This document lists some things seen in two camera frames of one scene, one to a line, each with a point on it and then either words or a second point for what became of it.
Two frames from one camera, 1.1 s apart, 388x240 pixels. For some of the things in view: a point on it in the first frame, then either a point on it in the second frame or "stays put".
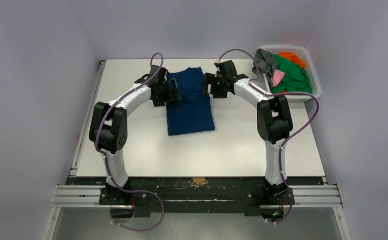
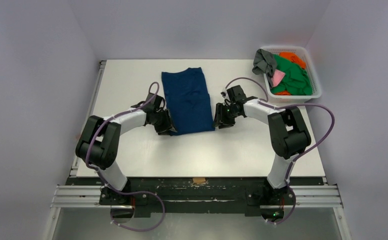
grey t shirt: (266, 62) stays put
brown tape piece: (198, 180) stays put
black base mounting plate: (142, 196) stays put
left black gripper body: (164, 93) -> (162, 122)
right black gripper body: (210, 85) -> (221, 117)
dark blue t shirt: (193, 113) stays put
